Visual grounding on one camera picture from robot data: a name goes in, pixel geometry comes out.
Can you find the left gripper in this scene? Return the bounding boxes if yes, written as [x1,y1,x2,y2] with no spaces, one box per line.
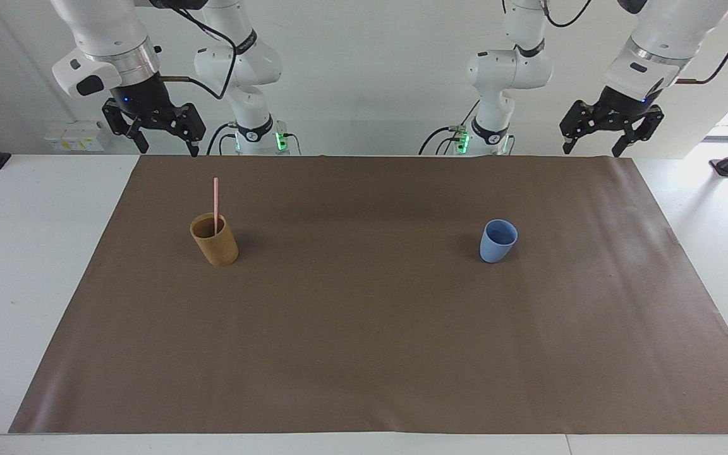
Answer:
[559,85,665,158]

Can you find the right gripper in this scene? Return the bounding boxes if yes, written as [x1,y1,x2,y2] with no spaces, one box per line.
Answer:
[101,71,207,158]

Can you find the brown cup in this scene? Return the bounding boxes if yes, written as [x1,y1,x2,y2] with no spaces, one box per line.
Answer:
[190,213,240,267]

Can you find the blue cup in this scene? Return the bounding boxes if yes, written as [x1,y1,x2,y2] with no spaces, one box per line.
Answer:
[479,219,519,264]

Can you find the black cable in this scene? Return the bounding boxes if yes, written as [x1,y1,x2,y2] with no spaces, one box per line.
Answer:
[205,122,240,156]
[418,99,482,156]
[676,0,728,85]
[161,0,240,100]
[540,0,593,28]

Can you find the white wall socket box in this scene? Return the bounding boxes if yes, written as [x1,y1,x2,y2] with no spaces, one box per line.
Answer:
[44,121,106,152]

